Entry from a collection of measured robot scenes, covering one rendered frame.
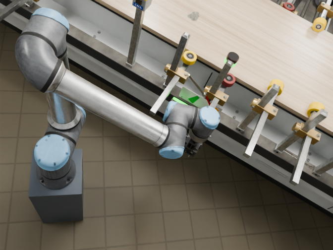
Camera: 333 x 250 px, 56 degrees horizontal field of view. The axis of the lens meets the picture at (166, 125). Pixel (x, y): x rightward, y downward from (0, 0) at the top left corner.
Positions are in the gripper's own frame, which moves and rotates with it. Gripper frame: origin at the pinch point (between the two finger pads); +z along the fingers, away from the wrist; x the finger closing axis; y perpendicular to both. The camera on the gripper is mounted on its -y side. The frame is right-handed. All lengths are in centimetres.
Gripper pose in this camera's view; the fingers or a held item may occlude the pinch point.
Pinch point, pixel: (188, 149)
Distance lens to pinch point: 157.4
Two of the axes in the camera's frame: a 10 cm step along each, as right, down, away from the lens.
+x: 8.6, 5.1, -0.7
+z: -2.2, 4.8, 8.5
